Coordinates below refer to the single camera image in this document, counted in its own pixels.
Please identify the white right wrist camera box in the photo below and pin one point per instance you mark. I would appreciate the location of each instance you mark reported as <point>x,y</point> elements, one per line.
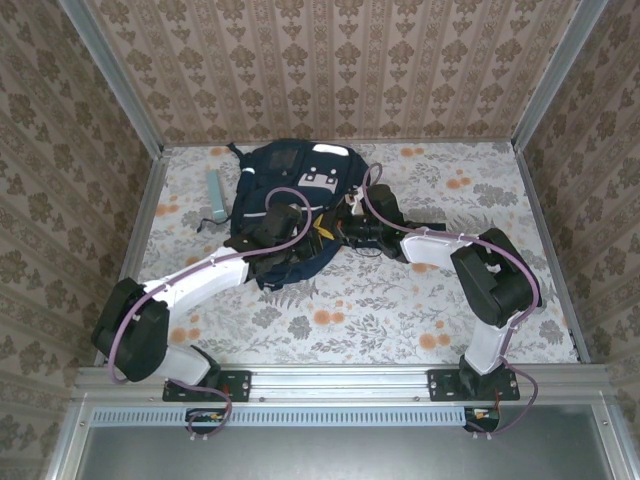
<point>353,200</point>

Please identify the grey metal panel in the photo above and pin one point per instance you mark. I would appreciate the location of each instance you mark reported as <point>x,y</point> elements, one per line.
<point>350,455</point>

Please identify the aluminium side rail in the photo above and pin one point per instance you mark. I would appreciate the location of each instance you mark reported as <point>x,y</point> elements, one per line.
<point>532,190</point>
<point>151,190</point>

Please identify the aluminium frame post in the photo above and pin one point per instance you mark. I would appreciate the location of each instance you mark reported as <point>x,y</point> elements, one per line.
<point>560,75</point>
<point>110,75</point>

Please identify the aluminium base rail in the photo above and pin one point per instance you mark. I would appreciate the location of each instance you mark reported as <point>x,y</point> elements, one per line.
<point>340,382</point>

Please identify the navy blue backpack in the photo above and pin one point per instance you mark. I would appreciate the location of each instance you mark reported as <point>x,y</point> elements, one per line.
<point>260,190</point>

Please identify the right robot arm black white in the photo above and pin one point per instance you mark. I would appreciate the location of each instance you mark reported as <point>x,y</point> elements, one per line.
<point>495,285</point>

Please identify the light blue pencil case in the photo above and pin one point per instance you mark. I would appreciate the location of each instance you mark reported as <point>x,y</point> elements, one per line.
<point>216,195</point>

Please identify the thin aluminium edge strip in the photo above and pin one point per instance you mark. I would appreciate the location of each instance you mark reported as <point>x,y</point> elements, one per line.
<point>200,145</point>

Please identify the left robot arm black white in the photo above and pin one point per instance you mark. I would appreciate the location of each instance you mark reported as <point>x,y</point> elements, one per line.
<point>200,280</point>

